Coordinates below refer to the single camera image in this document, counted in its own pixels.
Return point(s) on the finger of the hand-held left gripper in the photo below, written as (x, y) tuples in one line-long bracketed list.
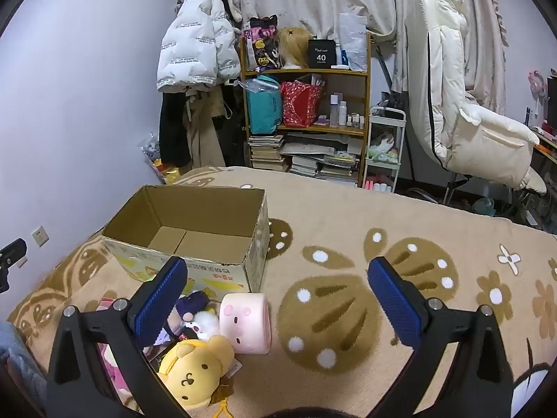
[(13, 250), (3, 278)]

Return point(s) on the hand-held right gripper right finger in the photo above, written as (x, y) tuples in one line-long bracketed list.
[(394, 300)]

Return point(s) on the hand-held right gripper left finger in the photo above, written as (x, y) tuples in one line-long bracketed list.
[(159, 300)]

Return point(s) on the white fluffy plush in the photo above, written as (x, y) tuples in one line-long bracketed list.
[(206, 324)]

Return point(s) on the yellow dog plush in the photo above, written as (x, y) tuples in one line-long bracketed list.
[(191, 374)]

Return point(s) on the cardboard box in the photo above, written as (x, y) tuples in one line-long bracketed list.
[(209, 209)]

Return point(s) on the purple-haired plush doll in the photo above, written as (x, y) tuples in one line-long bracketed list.
[(193, 302)]

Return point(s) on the blue cloth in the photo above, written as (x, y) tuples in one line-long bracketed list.
[(17, 357)]

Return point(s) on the beige patterned blanket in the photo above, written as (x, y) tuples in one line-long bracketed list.
[(339, 226)]

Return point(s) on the pink and white bottles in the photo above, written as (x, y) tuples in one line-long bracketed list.
[(378, 185)]

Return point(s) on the clear bag of snacks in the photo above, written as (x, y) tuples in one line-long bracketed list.
[(159, 156)]

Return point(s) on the pile of magazines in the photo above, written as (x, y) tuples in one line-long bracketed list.
[(322, 161)]

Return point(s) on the white brown plush toy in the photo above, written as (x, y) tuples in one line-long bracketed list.
[(383, 143)]

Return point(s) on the black hanging coat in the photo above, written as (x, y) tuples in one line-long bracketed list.
[(174, 130)]

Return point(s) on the beige hanging coat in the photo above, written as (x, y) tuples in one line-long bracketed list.
[(204, 130)]

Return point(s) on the stack of old books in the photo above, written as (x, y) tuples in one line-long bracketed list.
[(267, 154)]

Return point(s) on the white trolley cart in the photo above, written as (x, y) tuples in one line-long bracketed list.
[(387, 115)]

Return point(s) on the dark hanging clothes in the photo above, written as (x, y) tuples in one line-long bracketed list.
[(233, 130)]

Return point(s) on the purple small box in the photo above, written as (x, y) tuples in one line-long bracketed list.
[(322, 120)]

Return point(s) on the short white bottle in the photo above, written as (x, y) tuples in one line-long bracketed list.
[(343, 113)]

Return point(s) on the tall white bottle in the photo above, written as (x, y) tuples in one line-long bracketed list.
[(334, 111)]

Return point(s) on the cream padded chair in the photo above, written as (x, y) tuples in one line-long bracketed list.
[(444, 96)]

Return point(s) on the wooden desk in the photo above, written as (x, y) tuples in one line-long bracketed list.
[(546, 148)]

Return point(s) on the teal bag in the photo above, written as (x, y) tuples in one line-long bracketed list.
[(263, 111)]

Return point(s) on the red patterned bag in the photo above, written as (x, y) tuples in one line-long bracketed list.
[(300, 104)]

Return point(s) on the clear plastic bag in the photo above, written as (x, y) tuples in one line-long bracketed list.
[(256, 85)]

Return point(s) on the wooden shelf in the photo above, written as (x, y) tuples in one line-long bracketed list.
[(304, 72)]

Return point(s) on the white blue box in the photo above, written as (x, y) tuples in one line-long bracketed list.
[(343, 56)]

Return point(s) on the dark monitor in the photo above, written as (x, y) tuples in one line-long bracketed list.
[(551, 100)]

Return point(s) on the black box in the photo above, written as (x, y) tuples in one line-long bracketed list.
[(322, 54)]

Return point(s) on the white puffer jacket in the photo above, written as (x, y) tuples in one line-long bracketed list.
[(191, 43)]

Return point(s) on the pink headphones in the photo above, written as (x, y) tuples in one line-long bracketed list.
[(538, 82)]

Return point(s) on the white plastic bag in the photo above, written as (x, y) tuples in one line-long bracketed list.
[(354, 39)]

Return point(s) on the blonde wig head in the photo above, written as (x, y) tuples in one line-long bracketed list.
[(293, 45)]

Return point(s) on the black pink cartoon bag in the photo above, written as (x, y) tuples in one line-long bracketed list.
[(261, 43)]

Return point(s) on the white wall socket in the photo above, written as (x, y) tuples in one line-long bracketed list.
[(40, 235)]

